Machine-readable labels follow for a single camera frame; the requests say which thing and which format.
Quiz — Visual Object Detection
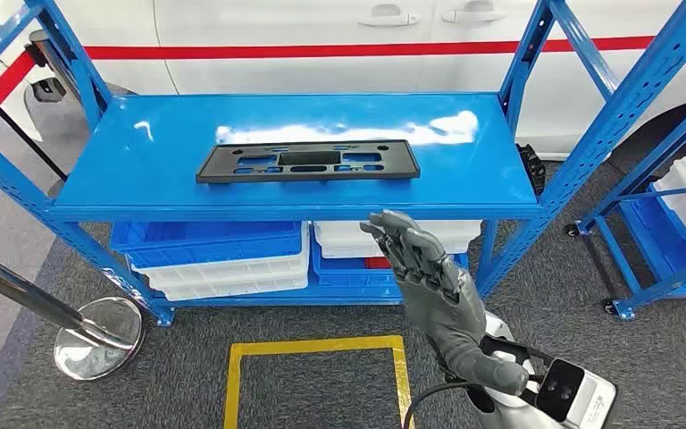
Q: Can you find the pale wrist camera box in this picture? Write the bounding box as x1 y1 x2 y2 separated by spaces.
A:
535 357 618 429

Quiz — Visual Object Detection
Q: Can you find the blue metal shelf rack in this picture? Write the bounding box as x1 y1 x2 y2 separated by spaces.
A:
565 82 686 322
0 0 686 328

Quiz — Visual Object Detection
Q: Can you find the white car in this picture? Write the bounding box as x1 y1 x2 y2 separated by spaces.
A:
0 0 686 158

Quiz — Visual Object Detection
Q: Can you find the black ribbed part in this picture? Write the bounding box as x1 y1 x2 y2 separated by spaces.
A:
517 143 548 197

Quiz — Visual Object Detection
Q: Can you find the blue plastic bin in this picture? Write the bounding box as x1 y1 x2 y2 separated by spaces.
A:
310 236 470 290
110 220 304 271

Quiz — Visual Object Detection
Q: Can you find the black cable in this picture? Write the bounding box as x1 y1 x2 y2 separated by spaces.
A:
403 382 474 429

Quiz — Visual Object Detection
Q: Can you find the belt barrier post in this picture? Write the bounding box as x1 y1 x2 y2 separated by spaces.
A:
23 29 54 67

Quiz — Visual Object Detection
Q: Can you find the black plastic frame part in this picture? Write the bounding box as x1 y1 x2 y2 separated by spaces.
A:
195 139 422 185

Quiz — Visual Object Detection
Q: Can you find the white plastic bin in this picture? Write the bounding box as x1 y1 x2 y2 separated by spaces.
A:
156 273 310 302
130 222 312 290
313 220 483 260

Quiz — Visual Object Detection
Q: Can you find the black camera bracket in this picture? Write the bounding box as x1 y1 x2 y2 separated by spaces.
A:
477 334 556 395

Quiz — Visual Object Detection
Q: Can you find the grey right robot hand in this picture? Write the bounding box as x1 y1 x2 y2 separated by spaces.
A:
359 209 531 398

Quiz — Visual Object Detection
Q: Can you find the red barrier belt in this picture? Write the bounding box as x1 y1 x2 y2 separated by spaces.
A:
82 34 686 62
0 52 38 130

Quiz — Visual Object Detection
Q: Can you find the chrome stanchion post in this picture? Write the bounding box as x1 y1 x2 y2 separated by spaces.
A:
0 241 145 382

